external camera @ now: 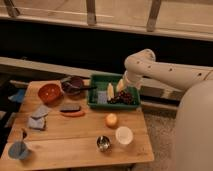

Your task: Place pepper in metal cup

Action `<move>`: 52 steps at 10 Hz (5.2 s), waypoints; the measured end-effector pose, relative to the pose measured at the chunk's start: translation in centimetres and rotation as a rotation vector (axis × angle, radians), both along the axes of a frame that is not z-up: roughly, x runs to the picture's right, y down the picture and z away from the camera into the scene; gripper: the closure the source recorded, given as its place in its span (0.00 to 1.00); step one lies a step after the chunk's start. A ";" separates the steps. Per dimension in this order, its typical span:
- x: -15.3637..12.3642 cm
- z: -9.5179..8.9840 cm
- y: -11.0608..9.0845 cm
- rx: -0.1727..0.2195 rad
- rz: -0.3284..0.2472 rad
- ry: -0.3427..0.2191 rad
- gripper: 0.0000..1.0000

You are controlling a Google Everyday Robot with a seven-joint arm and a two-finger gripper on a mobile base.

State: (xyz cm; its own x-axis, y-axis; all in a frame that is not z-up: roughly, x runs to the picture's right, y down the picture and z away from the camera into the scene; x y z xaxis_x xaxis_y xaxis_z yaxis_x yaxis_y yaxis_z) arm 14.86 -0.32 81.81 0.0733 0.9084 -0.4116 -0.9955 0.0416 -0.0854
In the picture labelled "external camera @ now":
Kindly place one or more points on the yellow banana toy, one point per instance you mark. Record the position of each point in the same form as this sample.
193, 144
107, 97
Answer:
110, 92

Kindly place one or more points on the blue cloth in tray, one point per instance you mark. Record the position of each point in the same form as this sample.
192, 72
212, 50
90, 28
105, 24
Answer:
102, 97

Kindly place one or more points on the lower grey cloth piece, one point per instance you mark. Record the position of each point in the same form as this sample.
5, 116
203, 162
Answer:
38, 124

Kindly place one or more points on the dark grape bunch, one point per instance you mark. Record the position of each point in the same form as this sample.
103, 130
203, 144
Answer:
122, 97

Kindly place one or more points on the grey sponge block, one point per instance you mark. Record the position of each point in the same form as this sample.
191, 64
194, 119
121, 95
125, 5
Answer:
70, 108

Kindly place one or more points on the small metal cup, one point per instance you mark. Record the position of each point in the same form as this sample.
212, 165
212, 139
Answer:
103, 143

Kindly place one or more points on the dark purple bowl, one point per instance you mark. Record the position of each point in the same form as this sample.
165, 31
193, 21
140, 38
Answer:
72, 85

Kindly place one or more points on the blue cloth beside table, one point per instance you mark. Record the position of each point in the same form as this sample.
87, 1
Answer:
18, 96

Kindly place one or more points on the blue plastic cup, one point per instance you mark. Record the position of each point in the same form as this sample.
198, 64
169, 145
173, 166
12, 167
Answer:
18, 150

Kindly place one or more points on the white plastic cup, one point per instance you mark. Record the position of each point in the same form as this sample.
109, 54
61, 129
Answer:
124, 135

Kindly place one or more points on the black spoon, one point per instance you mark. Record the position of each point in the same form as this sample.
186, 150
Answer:
83, 88

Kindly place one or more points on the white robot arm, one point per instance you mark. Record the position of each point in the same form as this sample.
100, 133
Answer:
192, 148

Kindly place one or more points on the grey cloth piece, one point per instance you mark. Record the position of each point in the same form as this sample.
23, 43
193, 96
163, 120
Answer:
38, 124
41, 111

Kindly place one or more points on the orange fruit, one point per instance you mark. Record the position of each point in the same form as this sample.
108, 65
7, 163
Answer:
111, 120

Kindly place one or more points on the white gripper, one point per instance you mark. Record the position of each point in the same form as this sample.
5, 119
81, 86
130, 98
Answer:
129, 79

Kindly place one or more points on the green plastic tray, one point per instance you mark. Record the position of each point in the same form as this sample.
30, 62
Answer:
102, 81

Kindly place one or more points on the upper grey cloth piece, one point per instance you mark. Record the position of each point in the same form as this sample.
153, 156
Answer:
41, 111

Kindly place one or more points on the orange plastic bowl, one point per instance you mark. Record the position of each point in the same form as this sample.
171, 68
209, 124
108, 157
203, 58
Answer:
49, 93

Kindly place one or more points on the orange red pepper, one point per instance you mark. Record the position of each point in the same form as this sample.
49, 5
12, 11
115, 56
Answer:
73, 114

